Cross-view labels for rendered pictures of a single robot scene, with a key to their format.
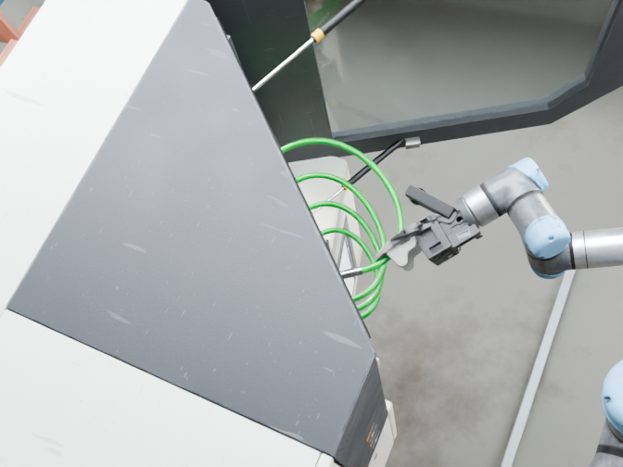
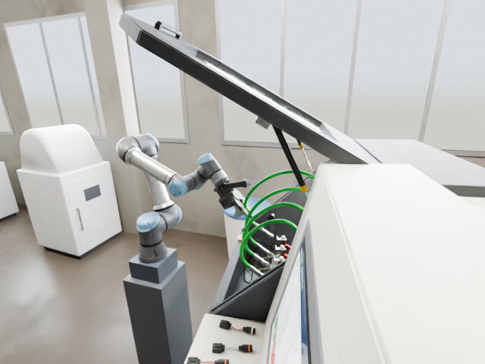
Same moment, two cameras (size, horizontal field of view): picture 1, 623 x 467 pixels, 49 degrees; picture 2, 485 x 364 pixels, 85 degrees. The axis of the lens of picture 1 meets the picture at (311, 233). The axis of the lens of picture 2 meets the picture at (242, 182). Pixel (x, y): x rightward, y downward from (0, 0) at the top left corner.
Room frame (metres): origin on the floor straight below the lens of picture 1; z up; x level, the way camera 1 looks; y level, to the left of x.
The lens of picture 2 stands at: (2.43, -0.27, 1.73)
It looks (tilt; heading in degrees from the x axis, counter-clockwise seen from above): 18 degrees down; 176
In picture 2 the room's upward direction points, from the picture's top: 1 degrees counter-clockwise
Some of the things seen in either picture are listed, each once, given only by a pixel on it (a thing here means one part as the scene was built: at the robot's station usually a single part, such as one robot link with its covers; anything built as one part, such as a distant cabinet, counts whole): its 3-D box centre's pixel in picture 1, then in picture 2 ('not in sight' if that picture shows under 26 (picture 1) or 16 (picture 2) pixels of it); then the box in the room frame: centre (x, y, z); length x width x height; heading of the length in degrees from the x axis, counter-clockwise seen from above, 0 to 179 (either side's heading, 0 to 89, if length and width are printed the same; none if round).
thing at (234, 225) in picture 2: not in sight; (247, 232); (-0.08, -0.03, 0.31); 0.51 x 0.51 x 0.62
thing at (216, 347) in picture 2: not in sight; (232, 347); (1.82, -0.26, 0.99); 0.12 x 0.02 x 0.02; 84
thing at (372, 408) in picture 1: (357, 425); (233, 276); (1.33, -0.23, 0.87); 0.62 x 0.04 x 0.16; 164
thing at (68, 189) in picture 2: not in sight; (70, 188); (-0.64, -2.03, 0.71); 0.72 x 0.66 x 1.42; 67
